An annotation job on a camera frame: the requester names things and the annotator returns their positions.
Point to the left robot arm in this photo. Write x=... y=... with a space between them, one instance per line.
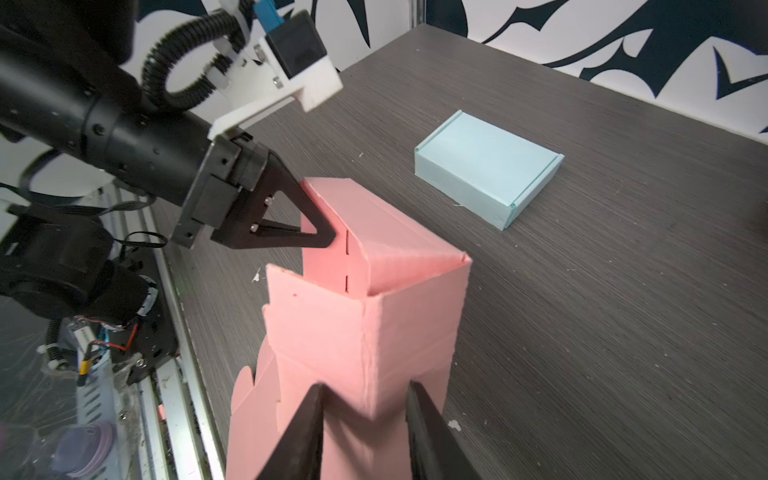
x=172 y=133

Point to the light blue paper box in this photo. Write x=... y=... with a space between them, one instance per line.
x=491 y=172

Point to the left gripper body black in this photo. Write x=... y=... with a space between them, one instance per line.
x=214 y=188

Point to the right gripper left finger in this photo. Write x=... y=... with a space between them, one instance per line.
x=298 y=453

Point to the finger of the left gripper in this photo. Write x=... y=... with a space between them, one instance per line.
x=272 y=210

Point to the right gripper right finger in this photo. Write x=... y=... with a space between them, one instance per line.
x=434 y=452

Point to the pink paper box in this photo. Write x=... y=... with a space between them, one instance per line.
x=379 y=308

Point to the white slotted cable duct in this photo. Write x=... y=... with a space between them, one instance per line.
x=98 y=401

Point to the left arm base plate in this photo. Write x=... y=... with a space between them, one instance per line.
x=138 y=336

